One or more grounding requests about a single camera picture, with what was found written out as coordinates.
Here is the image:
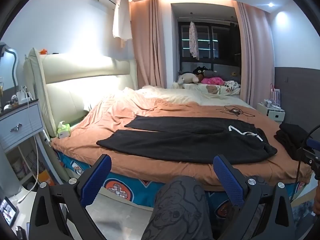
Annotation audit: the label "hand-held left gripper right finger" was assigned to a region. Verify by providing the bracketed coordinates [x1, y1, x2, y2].
[212, 154, 297, 240]

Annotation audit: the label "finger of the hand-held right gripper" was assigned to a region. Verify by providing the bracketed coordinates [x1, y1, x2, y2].
[296, 137, 320, 167]

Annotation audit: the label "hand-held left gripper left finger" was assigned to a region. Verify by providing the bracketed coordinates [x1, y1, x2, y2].
[29, 154, 112, 240]

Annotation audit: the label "black pants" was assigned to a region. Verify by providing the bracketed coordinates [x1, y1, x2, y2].
[96, 115, 278, 165]

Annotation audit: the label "folded black clothes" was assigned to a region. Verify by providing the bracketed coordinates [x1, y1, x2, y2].
[274, 123, 317, 159]

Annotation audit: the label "white bedside table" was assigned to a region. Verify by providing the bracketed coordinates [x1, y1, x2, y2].
[257, 102, 285, 123]

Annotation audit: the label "green tissue box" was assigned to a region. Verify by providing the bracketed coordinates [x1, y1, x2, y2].
[56, 121, 72, 139]

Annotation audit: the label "person's leg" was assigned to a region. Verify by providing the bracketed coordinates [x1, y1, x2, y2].
[141, 176, 213, 240]

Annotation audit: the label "orange fleece blanket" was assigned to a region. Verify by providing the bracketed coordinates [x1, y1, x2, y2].
[51, 94, 313, 188]

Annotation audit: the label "black and white cloth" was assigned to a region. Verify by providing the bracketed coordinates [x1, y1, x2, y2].
[224, 80, 240, 92]

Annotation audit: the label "black tablet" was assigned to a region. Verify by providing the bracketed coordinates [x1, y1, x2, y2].
[0, 197, 19, 227]

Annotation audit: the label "grey bedside table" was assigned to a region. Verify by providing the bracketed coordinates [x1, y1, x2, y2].
[0, 99, 45, 195]

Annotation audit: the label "pink plush toy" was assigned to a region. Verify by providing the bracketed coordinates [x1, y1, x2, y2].
[201, 77, 225, 85]

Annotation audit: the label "pink curtain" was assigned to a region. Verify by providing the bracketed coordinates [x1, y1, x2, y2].
[129, 0, 167, 89]
[232, 1, 275, 104]

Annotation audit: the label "beige plush toy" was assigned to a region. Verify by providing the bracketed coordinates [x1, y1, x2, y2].
[177, 72, 200, 85]

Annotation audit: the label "white charger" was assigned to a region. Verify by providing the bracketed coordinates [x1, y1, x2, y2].
[16, 91, 28, 105]

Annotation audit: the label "floral hanging garment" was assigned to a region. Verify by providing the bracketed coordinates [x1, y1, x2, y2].
[189, 21, 200, 60]

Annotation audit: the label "white hanging garment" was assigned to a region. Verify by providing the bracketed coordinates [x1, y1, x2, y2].
[112, 0, 133, 48]

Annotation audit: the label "white charging cable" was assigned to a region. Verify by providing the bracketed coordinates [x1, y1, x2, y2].
[17, 86, 43, 203]

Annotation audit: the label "thin black cable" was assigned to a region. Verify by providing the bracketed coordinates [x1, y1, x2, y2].
[216, 105, 255, 117]

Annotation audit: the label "curved frame mirror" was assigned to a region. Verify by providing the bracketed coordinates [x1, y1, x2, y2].
[0, 42, 19, 93]

